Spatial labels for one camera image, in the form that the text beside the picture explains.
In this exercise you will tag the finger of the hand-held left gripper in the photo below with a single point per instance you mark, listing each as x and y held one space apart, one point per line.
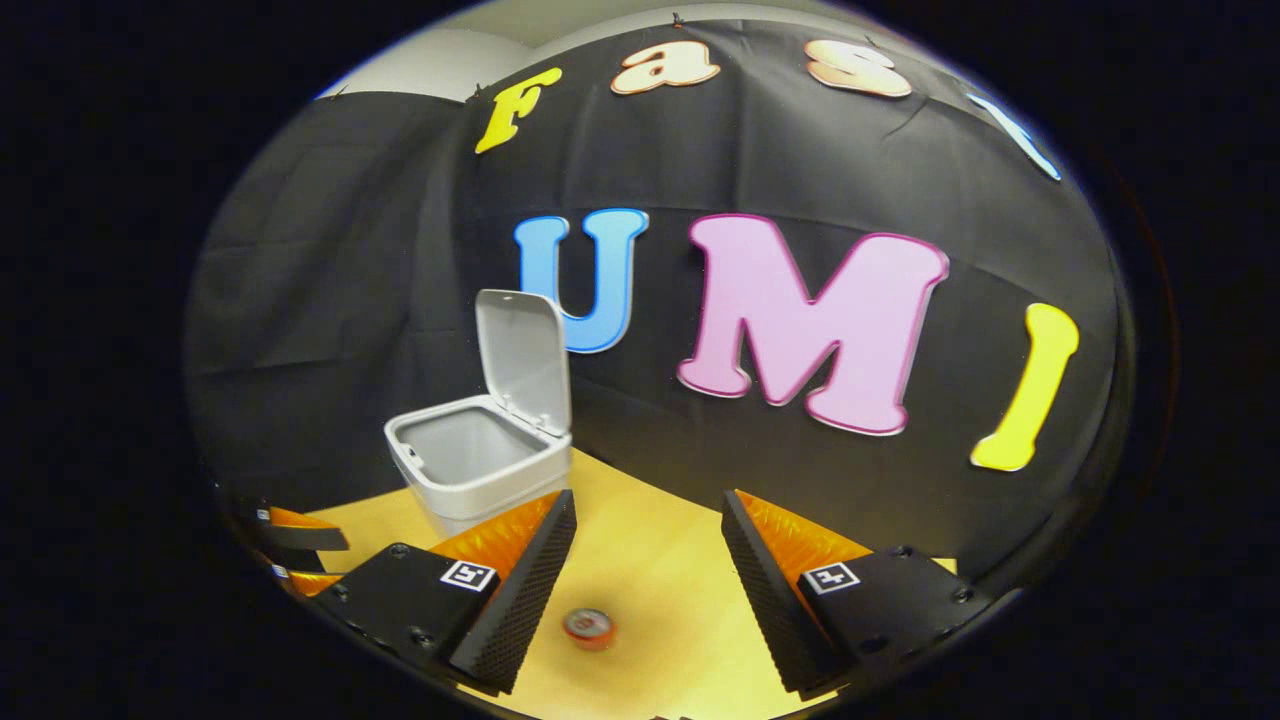
300 535
305 581

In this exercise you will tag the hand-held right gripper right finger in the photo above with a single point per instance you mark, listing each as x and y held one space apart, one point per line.
765 600

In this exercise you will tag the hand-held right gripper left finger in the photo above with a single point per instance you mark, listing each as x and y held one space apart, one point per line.
525 600

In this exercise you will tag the red pop can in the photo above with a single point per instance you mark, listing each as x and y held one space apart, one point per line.
588 628

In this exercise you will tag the white desktop garbage bin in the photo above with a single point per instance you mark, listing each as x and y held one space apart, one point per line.
470 470

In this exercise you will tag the wooden desktop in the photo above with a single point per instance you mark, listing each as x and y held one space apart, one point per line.
650 580

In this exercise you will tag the black backdrop cloth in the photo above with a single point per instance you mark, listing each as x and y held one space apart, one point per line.
300 300

